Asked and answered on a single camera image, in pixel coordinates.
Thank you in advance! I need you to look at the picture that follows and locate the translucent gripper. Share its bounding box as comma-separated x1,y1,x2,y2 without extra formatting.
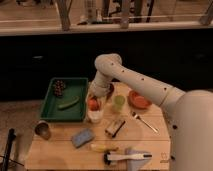
86,93,106,110

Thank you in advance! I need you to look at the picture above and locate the red apple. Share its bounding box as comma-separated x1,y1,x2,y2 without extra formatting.
87,99,100,111

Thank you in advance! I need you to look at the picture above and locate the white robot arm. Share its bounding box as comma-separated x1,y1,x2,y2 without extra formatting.
90,53,213,171

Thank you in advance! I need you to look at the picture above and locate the white paper cup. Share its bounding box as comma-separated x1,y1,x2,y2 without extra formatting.
87,108,103,123

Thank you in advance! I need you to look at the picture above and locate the green plastic cup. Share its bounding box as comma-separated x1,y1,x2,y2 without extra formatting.
113,95,125,111

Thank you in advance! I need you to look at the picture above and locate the metal cup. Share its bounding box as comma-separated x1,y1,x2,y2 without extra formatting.
35,122,51,140

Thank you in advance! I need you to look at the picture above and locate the dark brown bowl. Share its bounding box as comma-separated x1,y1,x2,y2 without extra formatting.
106,83,114,100

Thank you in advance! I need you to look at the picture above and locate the green cucumber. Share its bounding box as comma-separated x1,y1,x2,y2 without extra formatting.
58,97,80,110

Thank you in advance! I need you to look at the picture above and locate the green plastic tray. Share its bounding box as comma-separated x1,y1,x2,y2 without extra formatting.
40,77,88,122

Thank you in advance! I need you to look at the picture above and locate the silver fork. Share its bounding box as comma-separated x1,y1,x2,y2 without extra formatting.
131,112,158,133

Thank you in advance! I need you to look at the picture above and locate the orange bowl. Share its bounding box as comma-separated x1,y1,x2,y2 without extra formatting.
128,90,151,109

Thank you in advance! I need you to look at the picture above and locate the blue sponge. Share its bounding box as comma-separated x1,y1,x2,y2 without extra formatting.
71,129,94,148

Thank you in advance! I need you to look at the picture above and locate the dark grape bunch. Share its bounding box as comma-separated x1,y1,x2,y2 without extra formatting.
53,80,66,97

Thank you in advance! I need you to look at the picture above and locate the yellow banana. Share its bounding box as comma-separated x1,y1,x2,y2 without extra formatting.
90,144,119,152

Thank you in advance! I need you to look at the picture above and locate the grey cloth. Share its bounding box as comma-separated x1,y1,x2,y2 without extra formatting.
125,148,152,171

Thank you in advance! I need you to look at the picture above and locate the black stand pole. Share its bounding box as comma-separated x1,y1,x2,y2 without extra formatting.
1,128,16,171

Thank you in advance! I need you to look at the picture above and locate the white handled black brush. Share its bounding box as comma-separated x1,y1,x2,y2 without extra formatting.
104,152,152,165

